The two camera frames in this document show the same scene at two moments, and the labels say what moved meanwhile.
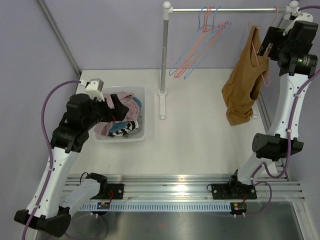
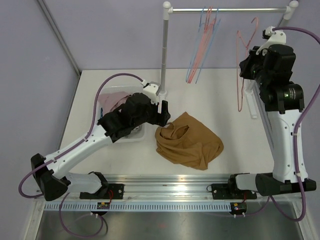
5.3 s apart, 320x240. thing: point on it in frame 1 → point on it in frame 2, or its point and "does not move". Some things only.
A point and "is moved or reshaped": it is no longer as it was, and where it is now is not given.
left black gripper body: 113,114 → 152,116
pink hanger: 222,25 is moved or reshaped
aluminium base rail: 274,187 does not move
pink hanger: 276,8 → 238,34
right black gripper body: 273,36 → 253,69
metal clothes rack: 291,7 does not move
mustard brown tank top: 238,89 → 185,141
